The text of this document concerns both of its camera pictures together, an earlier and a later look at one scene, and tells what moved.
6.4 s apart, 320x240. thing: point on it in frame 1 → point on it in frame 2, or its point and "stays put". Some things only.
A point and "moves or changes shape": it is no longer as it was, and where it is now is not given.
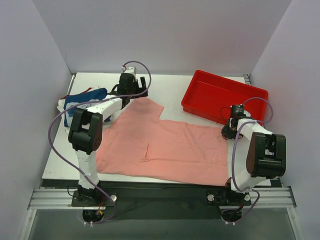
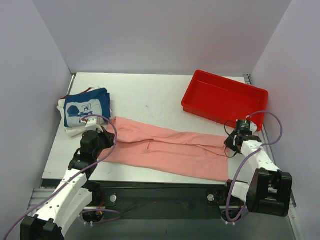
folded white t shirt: (61, 106) stays put
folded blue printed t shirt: (83, 101) stays put
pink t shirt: (137, 144) moves or changes shape
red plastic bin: (212, 96) stays put
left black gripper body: (136, 91) → (107, 138)
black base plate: (147, 201) stays put
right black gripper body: (227, 132) → (231, 141)
